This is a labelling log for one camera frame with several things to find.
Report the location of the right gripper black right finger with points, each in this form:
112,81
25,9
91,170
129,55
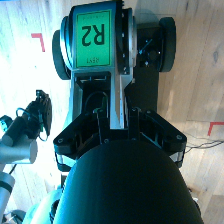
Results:
170,136

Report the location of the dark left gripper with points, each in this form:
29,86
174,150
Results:
41,113

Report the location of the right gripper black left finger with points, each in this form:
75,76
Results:
71,138

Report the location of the grey robot base green label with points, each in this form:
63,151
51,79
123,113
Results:
93,36

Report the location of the silver-white left robot arm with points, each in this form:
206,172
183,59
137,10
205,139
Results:
20,152

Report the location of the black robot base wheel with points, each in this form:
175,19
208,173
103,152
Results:
168,43
59,56

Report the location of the red tape corner mark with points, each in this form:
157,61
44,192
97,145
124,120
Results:
216,124
42,41

